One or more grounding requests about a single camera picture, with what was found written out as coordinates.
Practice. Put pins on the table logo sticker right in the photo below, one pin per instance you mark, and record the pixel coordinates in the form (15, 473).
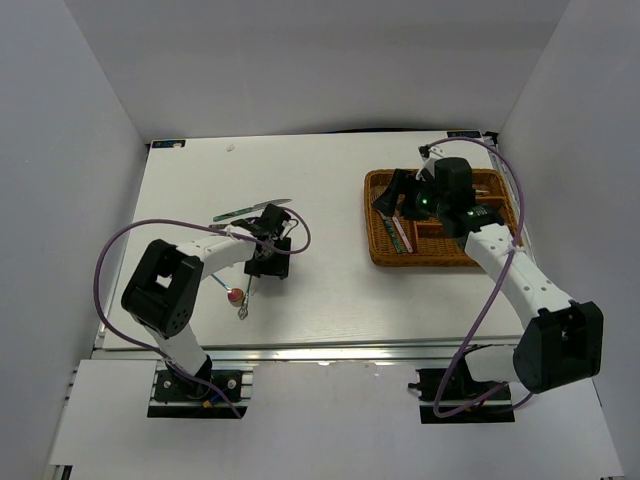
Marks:
(470, 134)

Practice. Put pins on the brown wicker cutlery basket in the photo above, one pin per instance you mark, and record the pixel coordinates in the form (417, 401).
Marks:
(433, 248)

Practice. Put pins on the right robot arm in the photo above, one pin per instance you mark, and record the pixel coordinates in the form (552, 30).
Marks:
(562, 338)

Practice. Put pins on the small rainbow spoon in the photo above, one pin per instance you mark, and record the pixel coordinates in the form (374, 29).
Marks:
(235, 296)

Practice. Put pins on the table logo sticker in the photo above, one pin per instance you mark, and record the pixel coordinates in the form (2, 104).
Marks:
(168, 144)
(470, 134)

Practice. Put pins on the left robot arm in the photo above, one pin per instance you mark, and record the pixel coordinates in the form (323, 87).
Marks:
(163, 289)

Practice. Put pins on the teal handled knife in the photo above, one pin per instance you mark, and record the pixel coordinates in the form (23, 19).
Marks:
(250, 209)

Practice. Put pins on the gold iridescent spoon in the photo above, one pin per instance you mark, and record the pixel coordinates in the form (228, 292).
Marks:
(243, 309)

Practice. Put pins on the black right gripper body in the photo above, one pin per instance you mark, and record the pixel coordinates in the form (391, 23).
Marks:
(422, 202)

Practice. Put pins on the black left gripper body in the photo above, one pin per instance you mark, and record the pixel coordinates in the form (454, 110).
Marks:
(272, 265)

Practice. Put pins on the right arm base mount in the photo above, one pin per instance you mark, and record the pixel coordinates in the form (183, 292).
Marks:
(460, 388)

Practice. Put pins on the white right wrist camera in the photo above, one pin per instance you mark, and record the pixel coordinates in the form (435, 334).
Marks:
(429, 154)

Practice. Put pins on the aluminium table frame rail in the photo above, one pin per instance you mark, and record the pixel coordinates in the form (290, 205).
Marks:
(419, 349)

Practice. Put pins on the table logo sticker left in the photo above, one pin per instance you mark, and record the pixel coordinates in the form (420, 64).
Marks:
(168, 144)

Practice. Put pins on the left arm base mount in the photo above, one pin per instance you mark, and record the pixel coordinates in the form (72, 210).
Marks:
(173, 397)

